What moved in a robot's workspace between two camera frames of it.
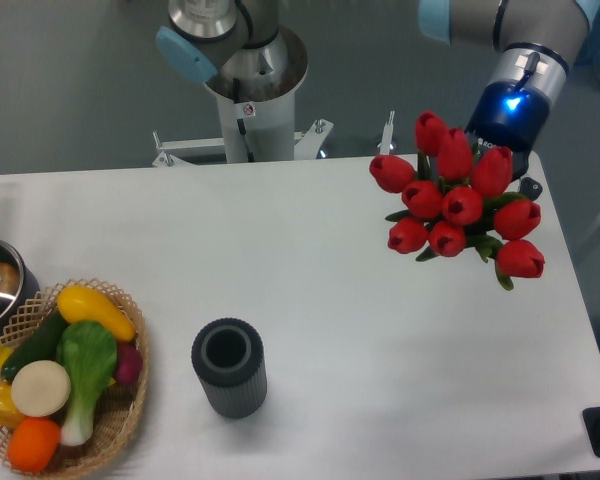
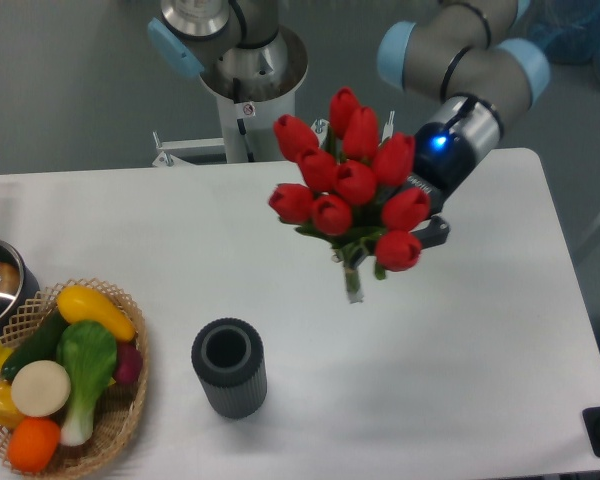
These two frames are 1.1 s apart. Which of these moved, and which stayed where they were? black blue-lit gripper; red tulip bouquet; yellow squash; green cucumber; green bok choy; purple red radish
Moved: black blue-lit gripper; red tulip bouquet
Stayed: green cucumber; purple red radish; green bok choy; yellow squash
